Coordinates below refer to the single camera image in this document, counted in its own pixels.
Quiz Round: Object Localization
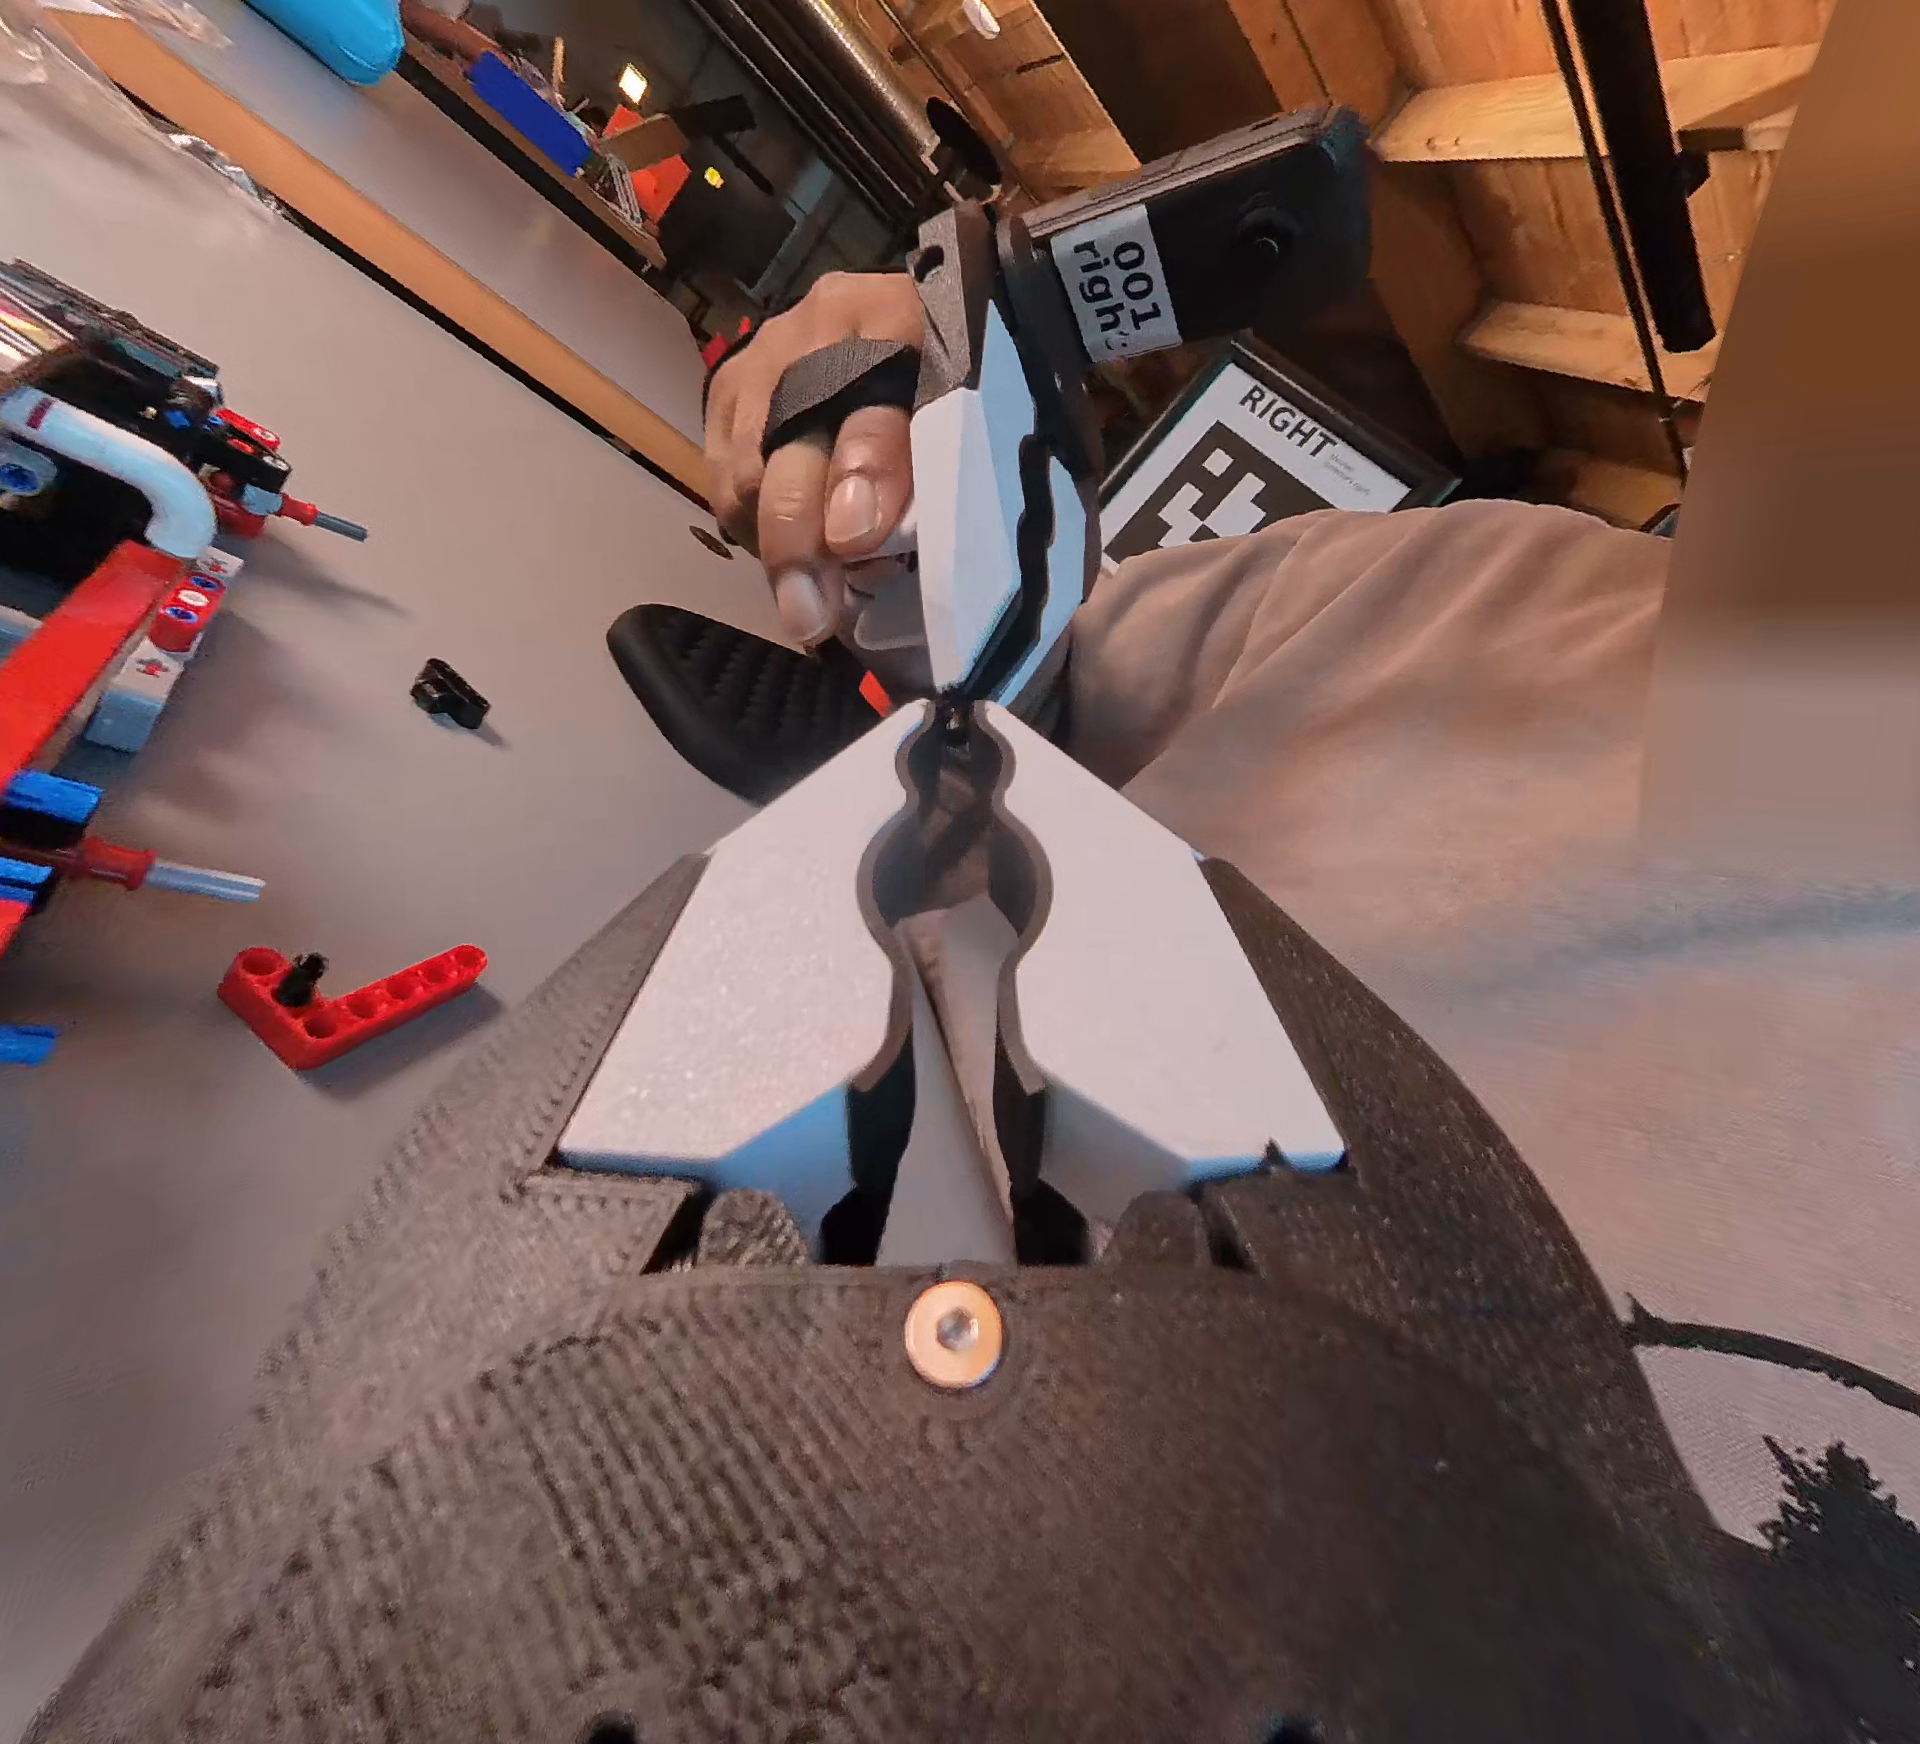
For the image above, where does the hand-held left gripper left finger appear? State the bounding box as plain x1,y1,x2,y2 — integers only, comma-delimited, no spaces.
559,702,925,1256

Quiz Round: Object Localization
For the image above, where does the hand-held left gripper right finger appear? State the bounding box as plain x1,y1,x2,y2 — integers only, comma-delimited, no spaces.
979,702,1347,1233

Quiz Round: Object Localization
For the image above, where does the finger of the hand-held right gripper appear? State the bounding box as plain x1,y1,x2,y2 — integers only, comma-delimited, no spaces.
983,453,1092,713
905,304,1050,699

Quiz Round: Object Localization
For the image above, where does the red angled lego beam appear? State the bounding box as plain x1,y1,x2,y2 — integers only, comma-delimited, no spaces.
219,944,491,1073

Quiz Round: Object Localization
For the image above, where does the lego car model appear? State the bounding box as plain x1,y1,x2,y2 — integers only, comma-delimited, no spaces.
0,258,369,1072

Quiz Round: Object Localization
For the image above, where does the person's right hand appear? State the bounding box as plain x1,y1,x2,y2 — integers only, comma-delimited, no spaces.
702,273,924,651

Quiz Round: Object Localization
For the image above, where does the framed marker sign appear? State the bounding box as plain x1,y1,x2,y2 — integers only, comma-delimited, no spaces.
1097,341,1463,570

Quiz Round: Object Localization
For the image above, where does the black metal beam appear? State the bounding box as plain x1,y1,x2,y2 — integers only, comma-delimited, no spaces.
1500,0,1720,355

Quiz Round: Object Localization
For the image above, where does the blue box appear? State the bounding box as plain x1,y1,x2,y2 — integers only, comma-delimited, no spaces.
465,49,594,178

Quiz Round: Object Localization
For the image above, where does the grey ventilation duct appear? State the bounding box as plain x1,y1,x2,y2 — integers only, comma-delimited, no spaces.
719,0,935,202

